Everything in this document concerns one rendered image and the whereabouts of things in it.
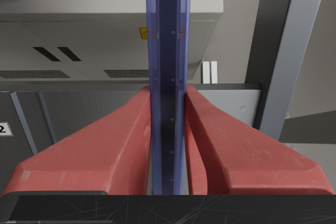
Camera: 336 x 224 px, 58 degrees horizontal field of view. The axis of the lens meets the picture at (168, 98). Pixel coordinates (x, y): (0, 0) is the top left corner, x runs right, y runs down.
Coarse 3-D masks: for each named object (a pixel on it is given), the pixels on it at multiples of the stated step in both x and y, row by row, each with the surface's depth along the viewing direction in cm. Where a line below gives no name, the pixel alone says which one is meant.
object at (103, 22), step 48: (0, 0) 50; (48, 0) 50; (96, 0) 50; (144, 0) 50; (192, 0) 50; (0, 48) 67; (48, 48) 68; (96, 48) 68; (144, 48) 68; (192, 48) 68
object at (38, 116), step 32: (0, 96) 24; (32, 96) 25; (64, 96) 25; (96, 96) 25; (128, 96) 25; (224, 96) 25; (256, 96) 25; (0, 128) 26; (32, 128) 27; (64, 128) 27; (0, 160) 29; (0, 192) 32
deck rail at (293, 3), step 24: (264, 0) 24; (288, 0) 19; (312, 0) 19; (264, 24) 24; (288, 24) 20; (312, 24) 20; (264, 48) 24; (288, 48) 21; (264, 72) 24; (288, 72) 22; (264, 96) 24; (288, 96) 23; (264, 120) 25
